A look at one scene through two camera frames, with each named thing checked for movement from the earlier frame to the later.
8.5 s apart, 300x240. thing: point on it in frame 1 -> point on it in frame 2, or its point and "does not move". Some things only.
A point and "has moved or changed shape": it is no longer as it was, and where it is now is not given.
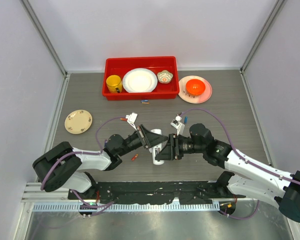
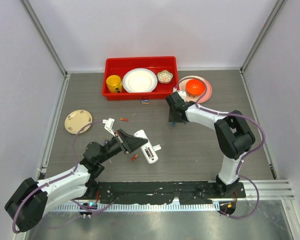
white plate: (139, 80) does not move
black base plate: (141, 192) does not move
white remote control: (156, 149) has moved or changed shape
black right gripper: (171, 150) -> (172, 119)
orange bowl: (195, 87) does not move
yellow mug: (114, 84) does not move
